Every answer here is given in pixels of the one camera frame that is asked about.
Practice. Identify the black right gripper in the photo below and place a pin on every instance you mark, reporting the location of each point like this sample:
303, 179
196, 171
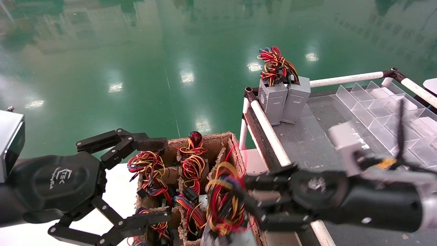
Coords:
317, 191

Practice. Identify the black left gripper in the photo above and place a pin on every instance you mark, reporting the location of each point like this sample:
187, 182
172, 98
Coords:
58, 184

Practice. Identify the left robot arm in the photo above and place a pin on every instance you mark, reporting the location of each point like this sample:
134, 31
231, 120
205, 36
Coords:
5, 208

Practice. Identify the brown pulp divider box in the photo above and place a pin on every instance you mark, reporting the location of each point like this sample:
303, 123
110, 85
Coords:
218, 140

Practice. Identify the gray power supply vented side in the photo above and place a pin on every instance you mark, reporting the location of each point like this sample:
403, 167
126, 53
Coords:
273, 102

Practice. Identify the clear acrylic divider tray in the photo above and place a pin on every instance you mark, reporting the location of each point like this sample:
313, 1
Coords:
379, 112

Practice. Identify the white table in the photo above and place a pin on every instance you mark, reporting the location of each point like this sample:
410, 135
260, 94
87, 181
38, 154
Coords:
432, 85

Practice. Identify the white pipe cart frame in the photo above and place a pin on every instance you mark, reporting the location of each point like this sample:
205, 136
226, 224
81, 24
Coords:
269, 133

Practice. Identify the gray right wrist camera box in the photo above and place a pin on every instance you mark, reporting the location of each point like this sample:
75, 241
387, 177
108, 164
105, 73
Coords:
346, 143

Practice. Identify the gray wrist camera box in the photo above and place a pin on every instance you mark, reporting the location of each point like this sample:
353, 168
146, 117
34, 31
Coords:
346, 143
10, 143

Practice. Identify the gray left wrist camera box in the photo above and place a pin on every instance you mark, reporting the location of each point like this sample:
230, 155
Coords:
10, 143

